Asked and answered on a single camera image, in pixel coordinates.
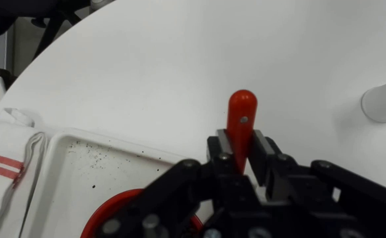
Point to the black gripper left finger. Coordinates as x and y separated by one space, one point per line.
170 198

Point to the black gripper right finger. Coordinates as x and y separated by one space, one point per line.
325 189

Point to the red spoon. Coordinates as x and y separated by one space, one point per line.
241 123

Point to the red bowl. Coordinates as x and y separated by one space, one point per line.
114 206

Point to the white plastic tray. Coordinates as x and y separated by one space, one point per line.
78 176

